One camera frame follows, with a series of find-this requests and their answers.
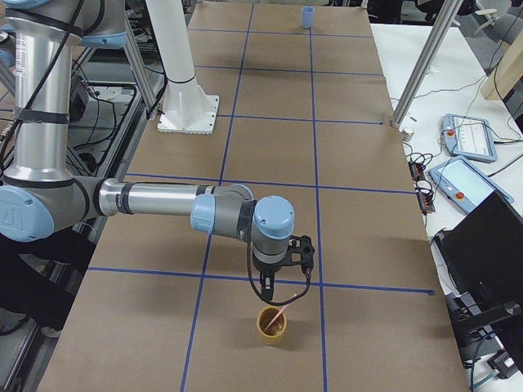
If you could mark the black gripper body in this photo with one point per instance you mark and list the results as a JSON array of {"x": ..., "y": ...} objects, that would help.
[{"x": 267, "y": 270}]

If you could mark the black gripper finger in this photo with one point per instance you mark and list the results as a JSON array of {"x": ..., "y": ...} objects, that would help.
[{"x": 267, "y": 294}]

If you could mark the pink chopstick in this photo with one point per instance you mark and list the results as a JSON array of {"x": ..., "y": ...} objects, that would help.
[{"x": 279, "y": 313}]

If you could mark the blue cup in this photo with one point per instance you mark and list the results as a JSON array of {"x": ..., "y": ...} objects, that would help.
[{"x": 307, "y": 17}]

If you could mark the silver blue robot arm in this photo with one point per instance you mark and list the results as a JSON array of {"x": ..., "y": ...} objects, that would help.
[{"x": 41, "y": 196}]

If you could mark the yellow wooden cup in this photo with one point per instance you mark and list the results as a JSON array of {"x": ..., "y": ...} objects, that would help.
[{"x": 277, "y": 331}]

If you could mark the black connector strip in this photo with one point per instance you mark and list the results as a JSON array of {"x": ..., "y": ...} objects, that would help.
[{"x": 417, "y": 163}]

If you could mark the small metal cylinder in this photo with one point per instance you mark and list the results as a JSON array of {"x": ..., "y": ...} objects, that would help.
[{"x": 407, "y": 134}]

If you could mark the near teach pendant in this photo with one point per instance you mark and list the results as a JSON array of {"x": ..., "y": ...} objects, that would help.
[{"x": 464, "y": 184}]

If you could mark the teach pendant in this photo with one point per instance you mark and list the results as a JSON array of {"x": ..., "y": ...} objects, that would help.
[
  {"x": 464, "y": 184},
  {"x": 468, "y": 136}
]

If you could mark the far teach pendant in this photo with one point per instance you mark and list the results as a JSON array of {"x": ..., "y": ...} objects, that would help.
[{"x": 468, "y": 136}]

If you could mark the black box under table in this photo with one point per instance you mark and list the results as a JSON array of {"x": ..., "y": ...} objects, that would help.
[{"x": 80, "y": 94}]

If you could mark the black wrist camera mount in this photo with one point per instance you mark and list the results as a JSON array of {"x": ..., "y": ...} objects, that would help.
[{"x": 300, "y": 252}]

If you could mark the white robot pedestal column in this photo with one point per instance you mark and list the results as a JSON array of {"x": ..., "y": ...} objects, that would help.
[{"x": 186, "y": 106}]

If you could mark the aluminium frame post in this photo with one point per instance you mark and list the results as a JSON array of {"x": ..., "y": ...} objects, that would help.
[{"x": 435, "y": 38}]

